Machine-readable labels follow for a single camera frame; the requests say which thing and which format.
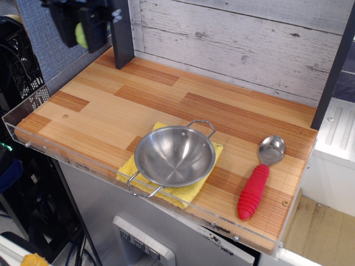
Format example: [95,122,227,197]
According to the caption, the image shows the green toy broccoli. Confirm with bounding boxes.
[75,23,88,49]

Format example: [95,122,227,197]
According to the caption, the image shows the red handled metal spoon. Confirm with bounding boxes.
[237,135,285,220]

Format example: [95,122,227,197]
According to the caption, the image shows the white side unit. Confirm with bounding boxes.
[300,98,354,216]

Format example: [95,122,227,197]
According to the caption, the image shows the clear acrylic edge guard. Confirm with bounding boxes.
[1,37,317,260]

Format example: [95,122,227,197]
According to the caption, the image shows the right dark frame post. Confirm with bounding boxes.
[311,1,354,130]

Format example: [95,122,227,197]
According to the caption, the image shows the black perforated crate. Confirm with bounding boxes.
[1,15,49,114]

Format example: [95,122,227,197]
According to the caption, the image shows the dark frame post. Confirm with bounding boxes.
[311,1,354,130]
[107,0,135,69]

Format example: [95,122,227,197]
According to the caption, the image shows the left dark frame post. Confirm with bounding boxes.
[107,0,135,69]

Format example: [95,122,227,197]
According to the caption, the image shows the steel bowl with handles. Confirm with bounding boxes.
[126,120,216,198]

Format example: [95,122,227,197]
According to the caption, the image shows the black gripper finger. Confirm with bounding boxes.
[78,7,108,53]
[49,4,79,48]

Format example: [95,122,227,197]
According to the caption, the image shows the yellow cloth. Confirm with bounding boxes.
[116,122,224,210]

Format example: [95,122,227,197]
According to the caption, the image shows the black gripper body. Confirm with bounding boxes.
[42,0,122,22]

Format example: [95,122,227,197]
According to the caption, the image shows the stainless toy cabinet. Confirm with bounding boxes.
[59,163,260,265]

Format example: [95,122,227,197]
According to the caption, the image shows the blue fabric partition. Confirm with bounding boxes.
[15,0,113,88]

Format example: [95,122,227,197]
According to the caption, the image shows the grey button panel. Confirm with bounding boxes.
[112,215,176,265]

